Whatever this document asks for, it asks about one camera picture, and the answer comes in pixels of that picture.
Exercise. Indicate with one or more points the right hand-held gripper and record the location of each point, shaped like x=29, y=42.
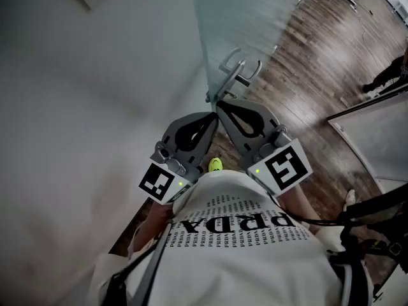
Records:
x=287, y=167

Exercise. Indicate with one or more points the frosted glass door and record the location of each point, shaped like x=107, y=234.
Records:
x=239, y=18

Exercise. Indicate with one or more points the person's left neon shoe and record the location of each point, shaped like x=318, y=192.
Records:
x=215, y=164

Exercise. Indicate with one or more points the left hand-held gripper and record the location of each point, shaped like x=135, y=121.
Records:
x=159, y=183

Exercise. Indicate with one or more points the person's right forearm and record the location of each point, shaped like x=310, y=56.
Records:
x=299, y=206

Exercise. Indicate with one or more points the person's left forearm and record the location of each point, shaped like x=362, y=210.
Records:
x=153, y=223

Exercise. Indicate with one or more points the glass partition with blinds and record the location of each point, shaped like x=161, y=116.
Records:
x=376, y=132

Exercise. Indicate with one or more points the black harness pack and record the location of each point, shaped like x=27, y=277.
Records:
x=373, y=222

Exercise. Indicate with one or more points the white printed t-shirt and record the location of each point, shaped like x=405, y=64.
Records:
x=239, y=260

